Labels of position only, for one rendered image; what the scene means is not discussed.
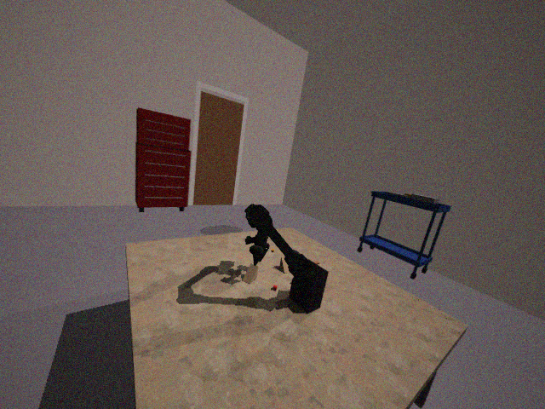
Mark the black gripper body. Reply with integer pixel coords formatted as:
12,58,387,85
250,233,270,254

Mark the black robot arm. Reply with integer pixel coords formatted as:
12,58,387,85
245,204,318,286

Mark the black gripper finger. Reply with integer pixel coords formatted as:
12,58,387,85
259,249,268,262
250,252,263,266

